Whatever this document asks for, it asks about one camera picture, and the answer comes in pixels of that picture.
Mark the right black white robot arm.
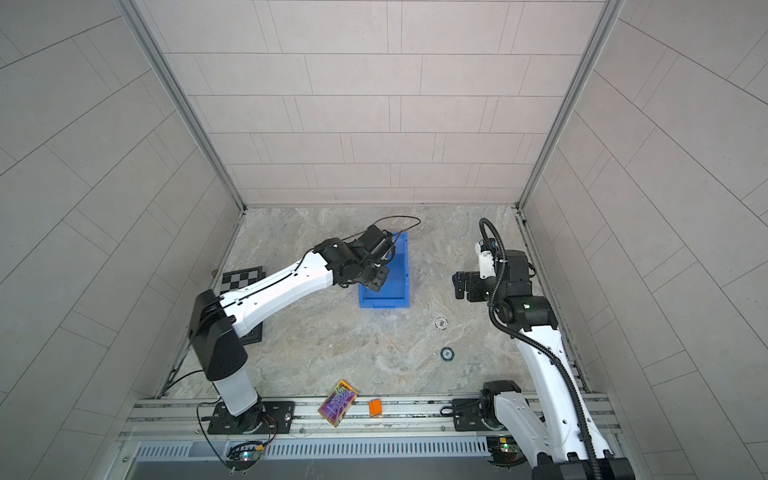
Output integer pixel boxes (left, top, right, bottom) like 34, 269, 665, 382
452, 218, 635, 479

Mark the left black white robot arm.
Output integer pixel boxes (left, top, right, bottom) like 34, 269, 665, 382
188, 225, 397, 417

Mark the blue plastic bin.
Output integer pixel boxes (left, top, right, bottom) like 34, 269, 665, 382
358, 233, 410, 309

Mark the black white checkerboard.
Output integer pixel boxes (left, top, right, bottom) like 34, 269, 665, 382
219, 266, 268, 346

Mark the small orange block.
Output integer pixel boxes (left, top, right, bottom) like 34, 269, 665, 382
367, 399, 383, 417

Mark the colourful card box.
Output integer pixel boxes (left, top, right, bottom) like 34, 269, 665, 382
318, 380, 358, 428

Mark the right circuit board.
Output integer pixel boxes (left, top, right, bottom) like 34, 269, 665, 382
486, 436, 527, 468

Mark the circuit board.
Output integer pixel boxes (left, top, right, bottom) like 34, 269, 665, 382
486, 436, 527, 468
227, 441, 267, 471

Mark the left circuit board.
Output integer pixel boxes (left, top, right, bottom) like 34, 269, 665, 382
227, 441, 267, 471

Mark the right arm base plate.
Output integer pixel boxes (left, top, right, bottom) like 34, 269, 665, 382
440, 398, 504, 432

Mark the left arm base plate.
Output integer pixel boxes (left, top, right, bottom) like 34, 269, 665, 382
207, 400, 296, 435

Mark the aluminium rail frame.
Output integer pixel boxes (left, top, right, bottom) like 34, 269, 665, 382
118, 393, 506, 441

